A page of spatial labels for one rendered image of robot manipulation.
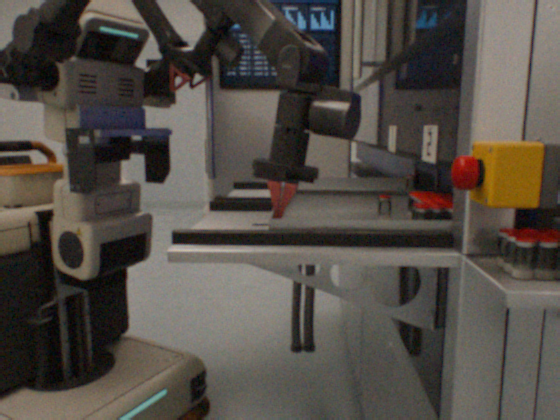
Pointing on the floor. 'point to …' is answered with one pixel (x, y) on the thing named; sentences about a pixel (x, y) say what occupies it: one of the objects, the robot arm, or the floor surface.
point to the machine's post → (506, 48)
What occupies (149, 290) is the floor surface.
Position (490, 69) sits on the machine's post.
